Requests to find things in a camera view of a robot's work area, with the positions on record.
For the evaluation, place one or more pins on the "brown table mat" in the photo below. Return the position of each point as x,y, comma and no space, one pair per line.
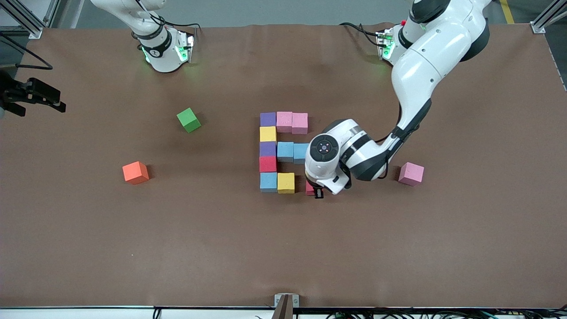
283,248

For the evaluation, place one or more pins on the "orange foam cube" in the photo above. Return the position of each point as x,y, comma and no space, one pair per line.
135,173

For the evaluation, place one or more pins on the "blue foam cube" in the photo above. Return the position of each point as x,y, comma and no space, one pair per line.
299,153
268,181
285,151

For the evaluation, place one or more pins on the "pink foam cube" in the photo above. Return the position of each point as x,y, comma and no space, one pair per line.
300,123
411,173
284,122

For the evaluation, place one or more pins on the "aluminium frame profile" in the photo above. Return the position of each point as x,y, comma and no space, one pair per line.
538,27
34,31

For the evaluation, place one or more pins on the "red foam cube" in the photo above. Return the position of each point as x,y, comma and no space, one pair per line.
268,164
309,188

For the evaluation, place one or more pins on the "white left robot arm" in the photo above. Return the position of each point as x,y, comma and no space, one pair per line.
425,66

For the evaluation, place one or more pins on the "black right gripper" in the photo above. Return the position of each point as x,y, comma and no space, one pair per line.
18,94

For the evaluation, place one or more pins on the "metal connector box green light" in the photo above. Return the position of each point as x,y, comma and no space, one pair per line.
384,44
185,46

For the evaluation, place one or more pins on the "green foam cube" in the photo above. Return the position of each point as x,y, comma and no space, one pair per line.
188,120

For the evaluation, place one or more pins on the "yellow foam cube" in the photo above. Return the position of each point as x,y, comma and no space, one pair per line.
286,182
267,134

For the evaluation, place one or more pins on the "grey metal camera bracket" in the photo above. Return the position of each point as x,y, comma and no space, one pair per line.
285,305

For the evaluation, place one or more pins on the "purple foam cube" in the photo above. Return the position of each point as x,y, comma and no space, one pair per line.
268,119
267,149

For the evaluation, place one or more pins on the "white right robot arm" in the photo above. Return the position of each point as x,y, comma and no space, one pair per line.
161,57

